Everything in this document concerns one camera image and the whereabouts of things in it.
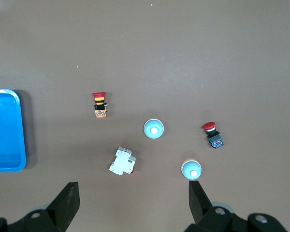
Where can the orange emergency stop button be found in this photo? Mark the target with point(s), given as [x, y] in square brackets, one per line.
[100, 106]

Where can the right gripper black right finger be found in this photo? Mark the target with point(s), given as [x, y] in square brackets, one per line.
[207, 217]

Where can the light blue service bell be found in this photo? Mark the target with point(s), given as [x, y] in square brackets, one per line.
[191, 169]
[154, 129]

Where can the red mushroom push button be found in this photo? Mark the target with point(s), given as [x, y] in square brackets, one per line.
[213, 137]

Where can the brown table mat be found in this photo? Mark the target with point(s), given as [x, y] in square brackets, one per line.
[183, 60]

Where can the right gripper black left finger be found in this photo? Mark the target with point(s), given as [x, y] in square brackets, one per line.
[60, 210]

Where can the blue plastic tray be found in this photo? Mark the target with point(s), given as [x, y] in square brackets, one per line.
[4, 133]

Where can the white circuit breaker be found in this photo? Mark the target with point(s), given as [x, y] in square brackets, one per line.
[120, 160]

